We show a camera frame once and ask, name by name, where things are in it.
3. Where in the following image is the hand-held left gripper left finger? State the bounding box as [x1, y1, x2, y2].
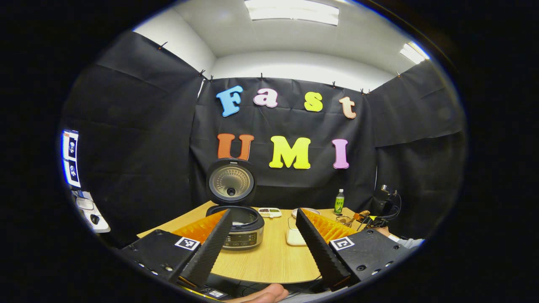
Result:
[120, 209, 233, 288]

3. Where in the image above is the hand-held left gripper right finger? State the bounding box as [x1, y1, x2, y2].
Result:
[296, 208, 411, 292]

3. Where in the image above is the white rice container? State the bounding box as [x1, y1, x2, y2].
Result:
[286, 217, 307, 246]

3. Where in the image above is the dark grey rice cooker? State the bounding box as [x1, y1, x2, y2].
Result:
[205, 159, 265, 251]

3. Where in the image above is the black case with white label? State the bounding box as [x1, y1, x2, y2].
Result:
[201, 287, 229, 300]

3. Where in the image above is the white side desk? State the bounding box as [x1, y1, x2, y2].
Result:
[76, 191, 111, 233]

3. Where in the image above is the black backdrop cloth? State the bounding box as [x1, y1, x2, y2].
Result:
[61, 30, 468, 249]

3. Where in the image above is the small ceiling light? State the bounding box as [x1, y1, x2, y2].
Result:
[399, 41, 430, 64]

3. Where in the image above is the computer monitor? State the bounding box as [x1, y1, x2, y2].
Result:
[62, 129, 81, 189]

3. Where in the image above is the long ceiling light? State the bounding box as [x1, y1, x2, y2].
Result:
[244, 0, 340, 26]

